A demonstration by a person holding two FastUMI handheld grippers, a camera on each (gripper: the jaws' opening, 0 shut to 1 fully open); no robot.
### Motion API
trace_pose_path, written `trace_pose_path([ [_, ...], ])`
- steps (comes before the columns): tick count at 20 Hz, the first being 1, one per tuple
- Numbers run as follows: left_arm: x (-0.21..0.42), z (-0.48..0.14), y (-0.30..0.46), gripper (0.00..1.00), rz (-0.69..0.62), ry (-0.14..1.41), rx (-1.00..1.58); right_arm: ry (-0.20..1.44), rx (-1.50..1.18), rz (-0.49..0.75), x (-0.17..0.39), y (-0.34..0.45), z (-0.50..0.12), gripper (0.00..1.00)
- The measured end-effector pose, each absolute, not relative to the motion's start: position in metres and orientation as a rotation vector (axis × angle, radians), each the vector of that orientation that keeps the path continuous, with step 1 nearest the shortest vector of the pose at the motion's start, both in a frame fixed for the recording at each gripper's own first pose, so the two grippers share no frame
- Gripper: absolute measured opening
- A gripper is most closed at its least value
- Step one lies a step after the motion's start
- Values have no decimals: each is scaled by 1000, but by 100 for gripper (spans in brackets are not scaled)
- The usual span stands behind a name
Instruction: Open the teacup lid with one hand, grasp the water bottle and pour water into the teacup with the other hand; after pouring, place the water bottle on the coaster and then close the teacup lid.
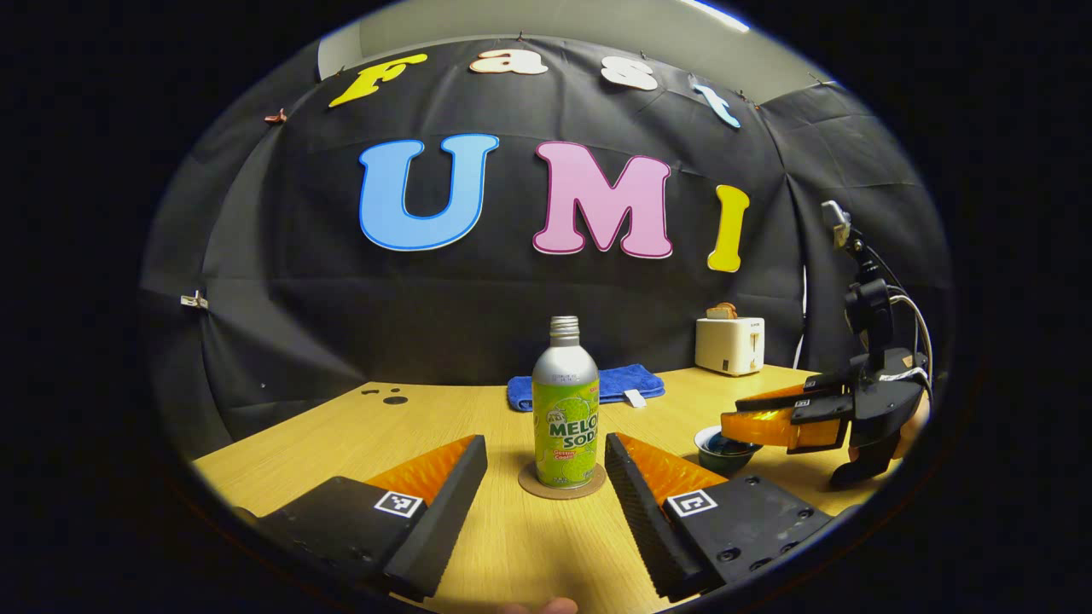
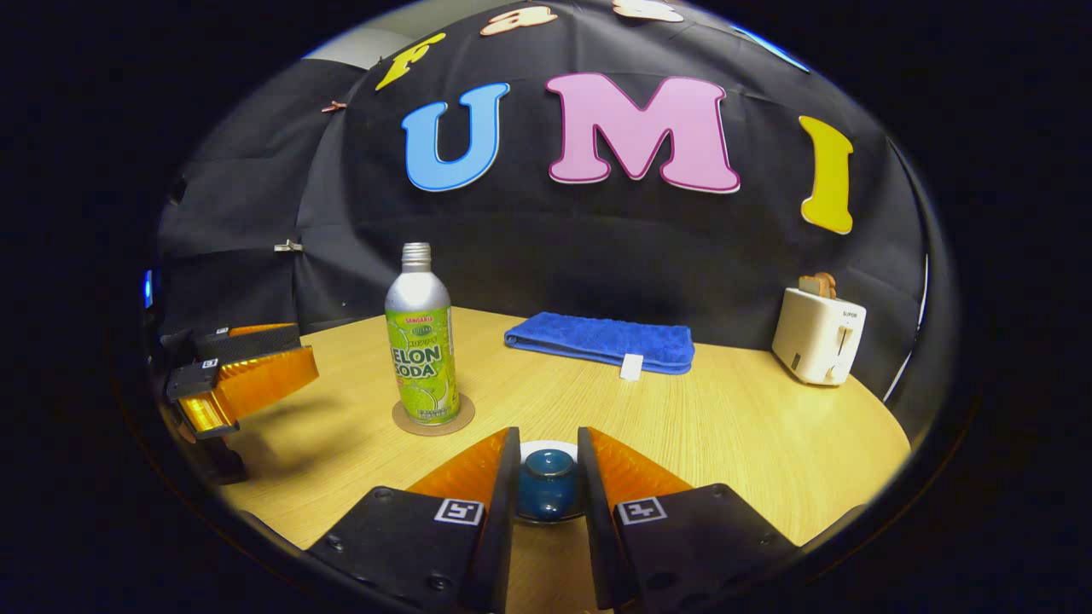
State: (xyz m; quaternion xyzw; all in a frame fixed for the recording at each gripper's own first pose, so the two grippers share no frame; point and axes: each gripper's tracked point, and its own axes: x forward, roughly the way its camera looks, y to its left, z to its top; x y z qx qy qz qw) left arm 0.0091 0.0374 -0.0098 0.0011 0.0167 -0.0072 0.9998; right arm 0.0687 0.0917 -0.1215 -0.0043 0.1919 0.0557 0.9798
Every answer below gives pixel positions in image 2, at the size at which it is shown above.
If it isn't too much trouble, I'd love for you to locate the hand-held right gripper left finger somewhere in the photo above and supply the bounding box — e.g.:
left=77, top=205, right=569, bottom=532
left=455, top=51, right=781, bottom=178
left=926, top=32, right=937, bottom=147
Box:
left=305, top=426, right=522, bottom=614

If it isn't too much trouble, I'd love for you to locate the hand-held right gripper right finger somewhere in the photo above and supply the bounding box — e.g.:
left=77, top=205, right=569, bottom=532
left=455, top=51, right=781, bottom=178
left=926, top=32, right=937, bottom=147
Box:
left=577, top=426, right=804, bottom=611

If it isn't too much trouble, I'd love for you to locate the teal teacup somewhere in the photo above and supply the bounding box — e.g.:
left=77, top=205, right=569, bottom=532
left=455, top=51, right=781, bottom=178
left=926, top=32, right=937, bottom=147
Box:
left=519, top=438, right=581, bottom=466

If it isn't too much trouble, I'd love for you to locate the round brown coaster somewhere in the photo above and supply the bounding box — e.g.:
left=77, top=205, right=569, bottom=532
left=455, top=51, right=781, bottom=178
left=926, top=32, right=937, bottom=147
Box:
left=392, top=392, right=476, bottom=437

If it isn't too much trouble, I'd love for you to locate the green melon soda water bottle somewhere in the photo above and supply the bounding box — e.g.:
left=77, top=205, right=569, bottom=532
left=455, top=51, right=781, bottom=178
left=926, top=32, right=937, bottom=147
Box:
left=384, top=242, right=461, bottom=426

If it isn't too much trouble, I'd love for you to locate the blue folded towel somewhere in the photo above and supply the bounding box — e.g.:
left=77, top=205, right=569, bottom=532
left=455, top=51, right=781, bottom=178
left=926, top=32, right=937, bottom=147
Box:
left=503, top=311, right=696, bottom=381

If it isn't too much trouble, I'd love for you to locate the black backdrop cloth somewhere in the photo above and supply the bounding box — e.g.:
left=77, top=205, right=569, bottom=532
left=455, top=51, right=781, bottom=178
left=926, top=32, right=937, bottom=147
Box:
left=154, top=0, right=932, bottom=402

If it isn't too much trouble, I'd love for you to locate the white toaster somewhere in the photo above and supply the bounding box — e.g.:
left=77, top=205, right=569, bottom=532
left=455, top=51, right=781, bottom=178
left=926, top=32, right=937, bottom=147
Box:
left=771, top=287, right=868, bottom=387

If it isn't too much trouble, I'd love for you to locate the white cable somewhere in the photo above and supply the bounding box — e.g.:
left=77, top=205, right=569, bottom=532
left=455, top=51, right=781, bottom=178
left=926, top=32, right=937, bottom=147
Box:
left=881, top=254, right=931, bottom=403

